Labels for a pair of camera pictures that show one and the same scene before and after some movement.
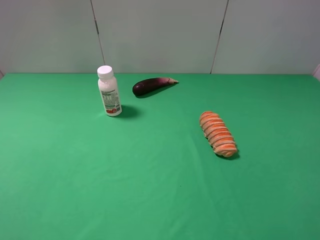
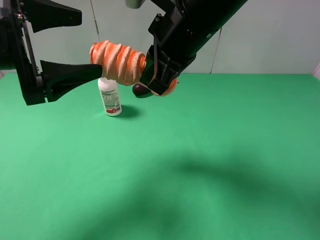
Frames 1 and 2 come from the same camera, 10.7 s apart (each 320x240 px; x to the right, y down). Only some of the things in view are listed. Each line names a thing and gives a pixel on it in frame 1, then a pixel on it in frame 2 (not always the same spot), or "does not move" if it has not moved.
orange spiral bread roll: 218,134 -> 121,65
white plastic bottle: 108,85 does not move
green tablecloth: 69,172 does not move
